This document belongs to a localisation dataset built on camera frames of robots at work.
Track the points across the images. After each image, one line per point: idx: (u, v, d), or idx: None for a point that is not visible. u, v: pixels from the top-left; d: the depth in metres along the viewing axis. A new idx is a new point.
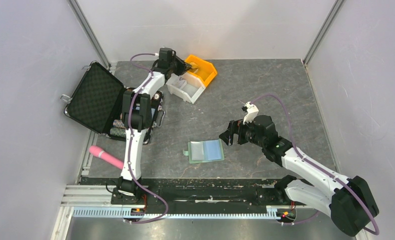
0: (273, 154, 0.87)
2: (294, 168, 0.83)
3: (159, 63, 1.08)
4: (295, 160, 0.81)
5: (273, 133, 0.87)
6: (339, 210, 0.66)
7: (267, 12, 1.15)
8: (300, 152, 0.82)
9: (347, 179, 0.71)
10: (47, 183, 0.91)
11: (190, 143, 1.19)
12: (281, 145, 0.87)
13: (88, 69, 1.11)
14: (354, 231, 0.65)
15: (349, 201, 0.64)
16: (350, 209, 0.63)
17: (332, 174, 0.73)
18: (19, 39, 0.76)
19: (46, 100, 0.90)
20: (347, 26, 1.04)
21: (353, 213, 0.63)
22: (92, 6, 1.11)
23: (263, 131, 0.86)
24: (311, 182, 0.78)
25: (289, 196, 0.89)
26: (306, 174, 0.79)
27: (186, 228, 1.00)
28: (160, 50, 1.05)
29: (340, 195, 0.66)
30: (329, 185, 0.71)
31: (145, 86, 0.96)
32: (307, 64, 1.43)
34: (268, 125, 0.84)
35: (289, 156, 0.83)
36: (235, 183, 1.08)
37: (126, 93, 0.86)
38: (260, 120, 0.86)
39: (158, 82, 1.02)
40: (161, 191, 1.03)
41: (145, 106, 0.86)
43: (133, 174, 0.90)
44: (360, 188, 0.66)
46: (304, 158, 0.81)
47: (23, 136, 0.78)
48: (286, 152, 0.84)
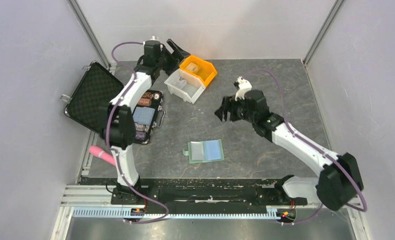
0: (264, 129, 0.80)
2: (284, 145, 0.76)
3: (145, 59, 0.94)
4: (286, 135, 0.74)
5: (265, 108, 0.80)
6: (325, 185, 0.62)
7: (267, 12, 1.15)
8: (291, 127, 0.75)
9: (336, 155, 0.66)
10: (47, 182, 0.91)
11: (190, 143, 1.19)
12: (273, 120, 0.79)
13: (88, 70, 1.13)
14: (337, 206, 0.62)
15: (336, 177, 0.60)
16: (336, 185, 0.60)
17: (322, 149, 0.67)
18: (19, 39, 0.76)
19: (46, 100, 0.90)
20: (347, 26, 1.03)
21: (340, 189, 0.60)
22: (92, 6, 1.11)
23: (254, 105, 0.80)
24: (302, 160, 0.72)
25: (286, 193, 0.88)
26: (296, 151, 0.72)
27: (187, 228, 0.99)
28: (146, 44, 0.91)
29: (328, 171, 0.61)
30: (318, 161, 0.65)
31: (124, 95, 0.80)
32: (307, 64, 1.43)
34: (258, 98, 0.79)
35: (280, 132, 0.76)
36: (235, 183, 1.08)
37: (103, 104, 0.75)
38: (251, 93, 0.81)
39: (142, 87, 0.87)
40: (161, 192, 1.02)
41: (124, 121, 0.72)
43: (129, 181, 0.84)
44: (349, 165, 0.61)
46: (295, 133, 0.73)
47: (23, 136, 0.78)
48: (276, 127, 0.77)
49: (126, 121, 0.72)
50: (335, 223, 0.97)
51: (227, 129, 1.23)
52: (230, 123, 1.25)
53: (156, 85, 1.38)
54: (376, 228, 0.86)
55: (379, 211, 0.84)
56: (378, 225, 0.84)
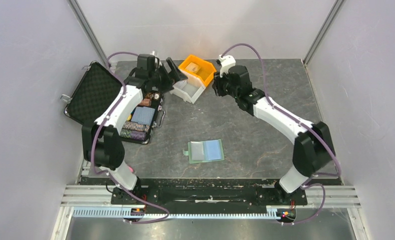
0: (246, 104, 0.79)
2: (264, 118, 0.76)
3: (138, 71, 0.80)
4: (265, 108, 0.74)
5: (247, 83, 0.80)
6: (299, 151, 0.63)
7: (268, 12, 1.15)
8: (270, 100, 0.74)
9: (311, 124, 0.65)
10: (47, 182, 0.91)
11: (190, 143, 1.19)
12: (255, 95, 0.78)
13: (88, 69, 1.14)
14: (311, 171, 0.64)
15: (310, 143, 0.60)
16: (310, 150, 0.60)
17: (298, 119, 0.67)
18: (19, 40, 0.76)
19: (46, 100, 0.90)
20: (347, 26, 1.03)
21: (312, 154, 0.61)
22: (92, 6, 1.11)
23: (237, 80, 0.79)
24: (281, 131, 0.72)
25: (285, 190, 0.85)
26: (275, 123, 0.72)
27: (187, 228, 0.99)
28: (140, 56, 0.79)
29: (303, 138, 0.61)
30: (294, 130, 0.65)
31: (111, 113, 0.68)
32: (307, 64, 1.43)
34: (242, 73, 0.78)
35: (260, 105, 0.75)
36: (235, 183, 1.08)
37: (85, 125, 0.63)
38: (234, 68, 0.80)
39: (133, 101, 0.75)
40: (161, 192, 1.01)
41: (111, 144, 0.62)
43: (126, 187, 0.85)
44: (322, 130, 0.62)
46: (274, 105, 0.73)
47: (23, 137, 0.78)
48: (258, 101, 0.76)
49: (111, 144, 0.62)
50: (335, 223, 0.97)
51: (227, 129, 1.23)
52: (230, 123, 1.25)
53: None
54: (375, 228, 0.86)
55: (379, 211, 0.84)
56: (378, 225, 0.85)
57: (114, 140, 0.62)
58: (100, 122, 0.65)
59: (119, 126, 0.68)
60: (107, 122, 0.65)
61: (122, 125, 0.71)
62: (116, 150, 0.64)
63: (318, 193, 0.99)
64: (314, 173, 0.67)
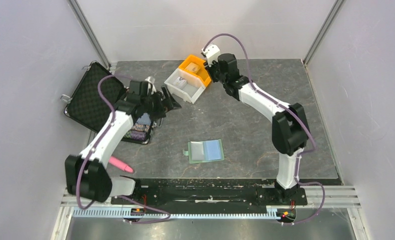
0: (232, 89, 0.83)
2: (248, 102, 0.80)
3: (130, 96, 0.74)
4: (249, 92, 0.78)
5: (235, 70, 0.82)
6: (275, 129, 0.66)
7: (267, 12, 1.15)
8: (254, 85, 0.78)
9: (288, 105, 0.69)
10: (47, 182, 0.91)
11: (190, 143, 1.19)
12: (240, 81, 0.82)
13: (88, 69, 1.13)
14: (288, 150, 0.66)
15: (284, 120, 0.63)
16: (284, 127, 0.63)
17: (277, 101, 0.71)
18: (19, 40, 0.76)
19: (46, 100, 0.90)
20: (347, 26, 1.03)
21: (287, 132, 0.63)
22: (92, 6, 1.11)
23: (225, 67, 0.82)
24: (262, 113, 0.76)
25: (281, 185, 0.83)
26: (257, 105, 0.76)
27: (187, 228, 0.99)
28: (134, 80, 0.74)
29: (278, 116, 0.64)
30: (272, 111, 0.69)
31: (97, 144, 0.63)
32: (307, 64, 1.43)
34: (230, 61, 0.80)
35: (244, 90, 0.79)
36: (235, 183, 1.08)
37: (68, 158, 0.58)
38: (223, 56, 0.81)
39: (122, 130, 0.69)
40: (161, 192, 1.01)
41: (96, 180, 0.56)
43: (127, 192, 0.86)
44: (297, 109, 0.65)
46: (257, 90, 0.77)
47: (23, 136, 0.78)
48: (242, 86, 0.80)
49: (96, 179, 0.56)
50: (335, 223, 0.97)
51: (227, 129, 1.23)
52: (230, 123, 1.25)
53: (156, 85, 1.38)
54: (376, 229, 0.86)
55: (379, 211, 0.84)
56: (378, 225, 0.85)
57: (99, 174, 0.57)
58: (85, 155, 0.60)
59: (105, 159, 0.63)
60: (92, 155, 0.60)
61: (109, 157, 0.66)
62: (101, 185, 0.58)
63: (317, 193, 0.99)
64: (292, 154, 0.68)
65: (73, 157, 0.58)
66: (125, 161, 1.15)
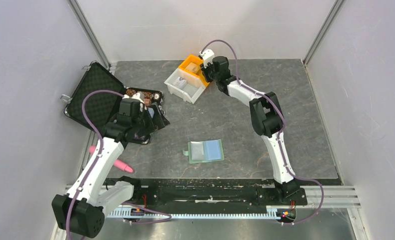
0: (223, 86, 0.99)
2: (235, 94, 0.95)
3: (120, 117, 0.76)
4: (234, 86, 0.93)
5: (226, 70, 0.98)
6: (253, 114, 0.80)
7: (268, 12, 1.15)
8: (239, 80, 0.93)
9: (265, 93, 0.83)
10: (47, 182, 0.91)
11: (190, 143, 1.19)
12: (230, 78, 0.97)
13: (88, 70, 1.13)
14: (263, 131, 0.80)
15: (259, 106, 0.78)
16: (260, 112, 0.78)
17: (254, 91, 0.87)
18: (19, 39, 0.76)
19: (46, 100, 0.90)
20: (346, 26, 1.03)
21: (262, 115, 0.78)
22: (92, 6, 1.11)
23: (218, 67, 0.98)
24: (245, 102, 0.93)
25: (277, 181, 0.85)
26: (242, 97, 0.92)
27: (187, 228, 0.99)
28: (123, 101, 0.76)
29: (254, 101, 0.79)
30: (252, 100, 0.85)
31: (84, 182, 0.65)
32: (307, 64, 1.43)
34: (222, 62, 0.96)
35: (232, 85, 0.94)
36: (235, 183, 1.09)
37: (56, 198, 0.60)
38: (216, 57, 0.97)
39: (110, 160, 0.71)
40: (161, 191, 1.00)
41: (85, 220, 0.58)
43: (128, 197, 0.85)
44: (271, 96, 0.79)
46: (240, 84, 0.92)
47: (23, 136, 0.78)
48: (230, 82, 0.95)
49: (85, 219, 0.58)
50: (335, 223, 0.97)
51: (227, 129, 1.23)
52: (230, 123, 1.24)
53: (156, 85, 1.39)
54: (376, 229, 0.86)
55: (379, 211, 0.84)
56: (378, 225, 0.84)
57: (89, 214, 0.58)
58: (72, 195, 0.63)
59: (95, 195, 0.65)
60: (80, 195, 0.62)
61: (100, 190, 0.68)
62: (92, 223, 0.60)
63: (316, 193, 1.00)
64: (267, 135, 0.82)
65: (61, 197, 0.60)
66: (125, 160, 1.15)
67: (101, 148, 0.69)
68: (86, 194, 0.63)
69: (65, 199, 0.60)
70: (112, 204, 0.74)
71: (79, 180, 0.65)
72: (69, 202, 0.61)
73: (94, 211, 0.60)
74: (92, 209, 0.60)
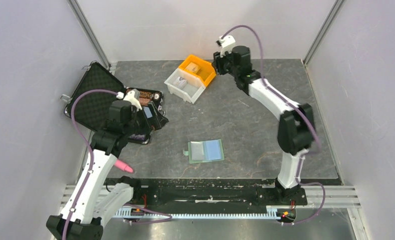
0: (243, 83, 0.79)
2: (256, 97, 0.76)
3: (110, 123, 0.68)
4: (259, 87, 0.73)
5: (248, 63, 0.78)
6: (281, 128, 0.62)
7: (267, 12, 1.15)
8: (265, 81, 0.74)
9: (298, 104, 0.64)
10: (47, 182, 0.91)
11: (189, 143, 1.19)
12: (253, 76, 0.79)
13: (88, 70, 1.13)
14: (292, 149, 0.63)
15: (291, 121, 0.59)
16: (291, 128, 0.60)
17: (287, 99, 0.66)
18: (19, 40, 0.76)
19: (46, 100, 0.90)
20: (347, 26, 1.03)
21: (294, 131, 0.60)
22: (92, 6, 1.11)
23: (238, 60, 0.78)
24: (270, 110, 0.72)
25: (282, 184, 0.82)
26: (265, 102, 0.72)
27: (187, 228, 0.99)
28: (111, 106, 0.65)
29: (286, 114, 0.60)
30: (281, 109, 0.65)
31: (77, 201, 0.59)
32: (307, 64, 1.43)
34: (245, 54, 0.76)
35: (255, 85, 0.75)
36: (235, 183, 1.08)
37: (49, 220, 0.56)
38: (239, 48, 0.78)
39: (103, 174, 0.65)
40: (161, 191, 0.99)
41: None
43: (127, 198, 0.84)
44: (306, 110, 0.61)
46: (267, 86, 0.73)
47: (23, 135, 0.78)
48: (254, 81, 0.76)
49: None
50: (335, 223, 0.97)
51: (227, 129, 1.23)
52: (230, 123, 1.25)
53: (156, 85, 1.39)
54: (376, 229, 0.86)
55: (379, 212, 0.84)
56: (378, 225, 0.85)
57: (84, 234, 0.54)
58: (66, 216, 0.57)
59: (90, 213, 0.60)
60: (73, 216, 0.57)
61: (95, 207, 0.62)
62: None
63: (317, 193, 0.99)
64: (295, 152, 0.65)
65: (54, 218, 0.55)
66: (125, 160, 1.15)
67: (92, 163, 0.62)
68: (80, 214, 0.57)
69: (57, 222, 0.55)
70: (110, 212, 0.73)
71: (71, 199, 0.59)
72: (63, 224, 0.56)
73: (89, 229, 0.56)
74: (87, 229, 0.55)
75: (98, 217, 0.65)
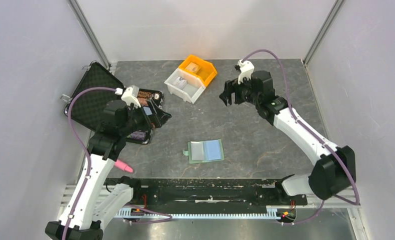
0: (267, 111, 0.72)
2: (283, 129, 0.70)
3: (107, 126, 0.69)
4: (287, 120, 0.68)
5: (271, 89, 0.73)
6: (317, 174, 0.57)
7: (267, 12, 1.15)
8: (294, 113, 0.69)
9: (336, 146, 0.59)
10: (47, 182, 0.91)
11: (190, 143, 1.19)
12: (277, 103, 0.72)
13: (88, 69, 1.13)
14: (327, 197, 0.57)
15: (329, 168, 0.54)
16: (329, 176, 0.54)
17: (322, 139, 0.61)
18: (19, 39, 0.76)
19: (46, 100, 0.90)
20: (347, 26, 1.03)
21: (332, 179, 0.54)
22: (92, 6, 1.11)
23: (260, 87, 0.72)
24: (300, 146, 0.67)
25: (286, 190, 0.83)
26: (294, 136, 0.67)
27: (187, 227, 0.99)
28: (106, 110, 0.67)
29: (323, 160, 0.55)
30: (316, 150, 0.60)
31: (75, 207, 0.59)
32: (307, 64, 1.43)
34: (266, 79, 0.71)
35: (282, 116, 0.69)
36: (235, 183, 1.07)
37: (48, 227, 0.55)
38: (258, 73, 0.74)
39: (101, 179, 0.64)
40: (161, 191, 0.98)
41: None
43: (127, 199, 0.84)
44: (347, 157, 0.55)
46: (298, 119, 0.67)
47: (23, 135, 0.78)
48: (280, 111, 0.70)
49: None
50: (335, 223, 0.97)
51: (227, 129, 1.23)
52: (230, 123, 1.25)
53: (156, 85, 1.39)
54: (375, 229, 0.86)
55: (379, 213, 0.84)
56: (378, 226, 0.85)
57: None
58: (64, 222, 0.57)
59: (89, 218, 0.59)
60: (71, 222, 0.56)
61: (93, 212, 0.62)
62: None
63: None
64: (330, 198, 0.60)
65: (52, 225, 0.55)
66: (125, 160, 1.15)
67: (89, 168, 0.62)
68: (78, 220, 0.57)
69: (56, 229, 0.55)
70: (110, 215, 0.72)
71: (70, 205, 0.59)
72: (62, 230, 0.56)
73: (88, 235, 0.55)
74: (85, 235, 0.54)
75: (97, 220, 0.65)
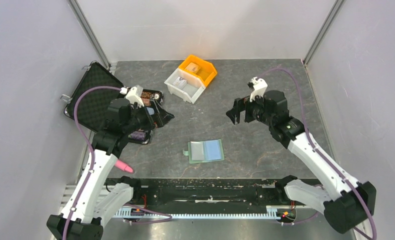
0: (281, 134, 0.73)
2: (299, 155, 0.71)
3: (110, 123, 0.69)
4: (304, 148, 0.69)
5: (284, 111, 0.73)
6: (336, 210, 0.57)
7: (268, 12, 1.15)
8: (312, 140, 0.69)
9: (357, 182, 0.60)
10: (47, 182, 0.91)
11: (190, 143, 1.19)
12: (293, 126, 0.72)
13: (88, 70, 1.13)
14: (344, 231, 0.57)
15: (351, 206, 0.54)
16: (349, 214, 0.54)
17: (342, 173, 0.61)
18: (19, 39, 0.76)
19: (46, 100, 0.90)
20: (347, 26, 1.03)
21: (352, 216, 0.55)
22: (92, 6, 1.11)
23: (275, 109, 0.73)
24: (318, 177, 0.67)
25: (287, 194, 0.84)
26: (312, 166, 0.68)
27: (187, 227, 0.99)
28: (109, 107, 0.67)
29: (345, 198, 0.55)
30: (336, 185, 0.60)
31: (78, 200, 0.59)
32: (307, 64, 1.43)
34: (281, 102, 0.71)
35: (298, 142, 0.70)
36: (235, 183, 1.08)
37: (50, 219, 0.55)
38: (272, 94, 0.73)
39: (104, 174, 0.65)
40: (161, 191, 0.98)
41: None
43: (127, 198, 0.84)
44: (369, 195, 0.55)
46: (315, 147, 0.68)
47: (23, 135, 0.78)
48: (296, 136, 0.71)
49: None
50: None
51: (227, 129, 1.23)
52: (230, 123, 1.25)
53: (156, 85, 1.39)
54: None
55: (379, 212, 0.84)
56: (378, 226, 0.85)
57: (85, 232, 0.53)
58: (66, 215, 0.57)
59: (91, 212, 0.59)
60: (73, 215, 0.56)
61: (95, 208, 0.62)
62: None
63: None
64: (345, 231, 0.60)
65: (54, 218, 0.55)
66: (125, 160, 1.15)
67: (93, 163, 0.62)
68: (80, 213, 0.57)
69: (57, 222, 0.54)
70: (110, 212, 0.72)
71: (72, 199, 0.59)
72: (63, 223, 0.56)
73: (91, 228, 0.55)
74: (88, 228, 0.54)
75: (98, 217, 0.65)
